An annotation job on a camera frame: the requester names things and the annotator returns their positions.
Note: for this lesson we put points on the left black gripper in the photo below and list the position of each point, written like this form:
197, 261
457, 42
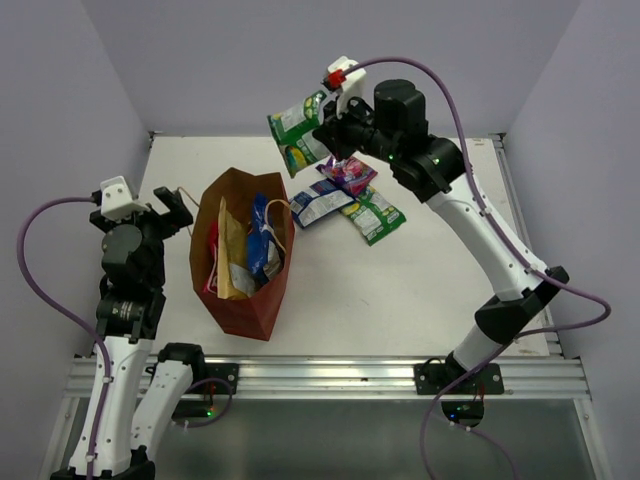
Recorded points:
178, 216

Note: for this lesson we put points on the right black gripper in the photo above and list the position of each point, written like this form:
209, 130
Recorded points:
332, 128

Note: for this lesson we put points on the tan popcorn chips bag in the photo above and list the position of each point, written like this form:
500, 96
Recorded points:
235, 282

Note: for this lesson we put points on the red paper bag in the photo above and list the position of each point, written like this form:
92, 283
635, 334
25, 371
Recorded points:
256, 316

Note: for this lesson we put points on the pink Real chips bag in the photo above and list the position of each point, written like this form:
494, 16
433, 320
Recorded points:
211, 284

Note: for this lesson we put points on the small green snack packet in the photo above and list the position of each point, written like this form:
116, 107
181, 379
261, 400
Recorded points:
292, 130

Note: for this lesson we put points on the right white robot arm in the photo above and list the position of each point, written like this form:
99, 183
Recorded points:
523, 285

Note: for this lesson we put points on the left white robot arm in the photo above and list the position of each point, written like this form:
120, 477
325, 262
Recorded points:
124, 426

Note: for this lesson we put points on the purple candy bag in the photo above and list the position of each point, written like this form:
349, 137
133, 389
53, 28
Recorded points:
351, 175

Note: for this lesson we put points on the green snack bag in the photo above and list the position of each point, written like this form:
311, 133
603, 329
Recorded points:
373, 216

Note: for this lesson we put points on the small dark blue snack bag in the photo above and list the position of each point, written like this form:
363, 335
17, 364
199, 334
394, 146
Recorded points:
318, 201

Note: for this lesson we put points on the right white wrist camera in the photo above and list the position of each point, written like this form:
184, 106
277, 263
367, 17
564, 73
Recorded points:
347, 80

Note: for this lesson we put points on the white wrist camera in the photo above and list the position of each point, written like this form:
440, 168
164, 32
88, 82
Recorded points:
118, 201
347, 80

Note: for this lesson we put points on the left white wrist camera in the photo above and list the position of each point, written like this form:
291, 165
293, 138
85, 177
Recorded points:
118, 201

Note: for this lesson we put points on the aluminium mounting rail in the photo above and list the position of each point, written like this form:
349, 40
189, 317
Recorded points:
393, 378

